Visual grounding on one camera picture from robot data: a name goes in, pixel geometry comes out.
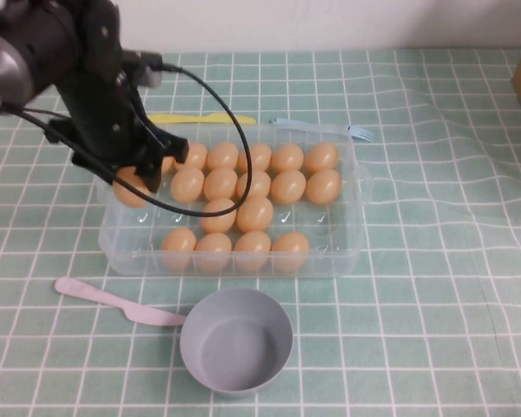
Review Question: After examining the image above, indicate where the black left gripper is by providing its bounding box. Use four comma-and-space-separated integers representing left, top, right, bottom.
46, 77, 190, 195

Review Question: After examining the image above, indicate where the transparent plastic egg box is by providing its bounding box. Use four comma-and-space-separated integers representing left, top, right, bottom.
97, 122, 373, 279

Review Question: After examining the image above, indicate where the yellow plastic knife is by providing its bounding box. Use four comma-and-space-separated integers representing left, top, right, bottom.
147, 112, 257, 126

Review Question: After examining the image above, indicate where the pink plastic knife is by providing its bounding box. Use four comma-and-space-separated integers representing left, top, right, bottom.
54, 277, 188, 327

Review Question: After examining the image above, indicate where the blue plastic fork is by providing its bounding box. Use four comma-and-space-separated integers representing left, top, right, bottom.
270, 117, 375, 142

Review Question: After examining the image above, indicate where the blue-grey round bowl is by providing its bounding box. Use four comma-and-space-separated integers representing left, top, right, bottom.
179, 288, 294, 387

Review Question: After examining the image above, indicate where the green checked tablecloth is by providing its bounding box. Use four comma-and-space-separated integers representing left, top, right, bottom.
0, 48, 521, 417

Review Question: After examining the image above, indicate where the thin black camera cable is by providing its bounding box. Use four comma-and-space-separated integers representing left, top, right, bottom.
8, 63, 252, 217

